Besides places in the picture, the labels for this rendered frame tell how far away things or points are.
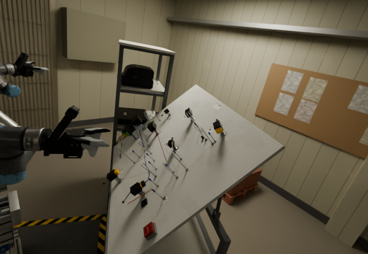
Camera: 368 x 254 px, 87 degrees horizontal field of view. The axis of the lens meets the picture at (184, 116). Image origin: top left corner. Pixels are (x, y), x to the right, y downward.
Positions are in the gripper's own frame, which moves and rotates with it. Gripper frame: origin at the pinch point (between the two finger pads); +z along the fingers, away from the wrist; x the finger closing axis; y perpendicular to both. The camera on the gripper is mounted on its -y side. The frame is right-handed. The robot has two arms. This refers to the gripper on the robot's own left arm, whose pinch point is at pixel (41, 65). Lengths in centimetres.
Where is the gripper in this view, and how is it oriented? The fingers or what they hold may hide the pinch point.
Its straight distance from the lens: 186.9
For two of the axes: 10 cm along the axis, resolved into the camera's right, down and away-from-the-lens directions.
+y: -3.2, 8.7, 3.7
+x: 8.8, 4.1, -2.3
